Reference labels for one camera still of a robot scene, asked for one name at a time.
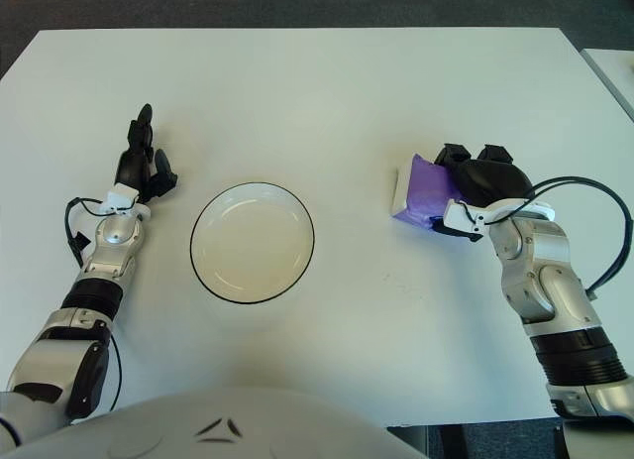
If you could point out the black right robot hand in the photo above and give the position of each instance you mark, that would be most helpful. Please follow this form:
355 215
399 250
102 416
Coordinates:
493 181

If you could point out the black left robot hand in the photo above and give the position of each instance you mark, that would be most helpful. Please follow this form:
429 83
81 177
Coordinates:
130 169

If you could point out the purple tissue paper pack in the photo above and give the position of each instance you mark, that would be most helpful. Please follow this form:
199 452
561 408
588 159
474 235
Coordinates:
428 191

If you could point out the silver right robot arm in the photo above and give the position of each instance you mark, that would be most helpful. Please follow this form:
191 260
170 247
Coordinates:
535 261

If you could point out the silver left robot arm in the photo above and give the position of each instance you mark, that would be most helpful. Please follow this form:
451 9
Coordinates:
116 236

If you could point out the white plate with black rim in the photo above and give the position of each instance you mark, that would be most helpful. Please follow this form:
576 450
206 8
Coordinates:
252 243

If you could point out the white neighbouring table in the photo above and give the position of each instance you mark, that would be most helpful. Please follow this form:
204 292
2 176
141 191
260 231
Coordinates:
616 72

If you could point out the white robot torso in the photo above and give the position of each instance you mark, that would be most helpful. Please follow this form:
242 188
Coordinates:
148 429

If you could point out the black table leg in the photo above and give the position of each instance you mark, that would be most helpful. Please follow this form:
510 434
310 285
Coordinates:
453 441

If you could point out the grey table frame bar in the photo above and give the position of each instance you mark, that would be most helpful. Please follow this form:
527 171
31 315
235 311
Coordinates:
408 441

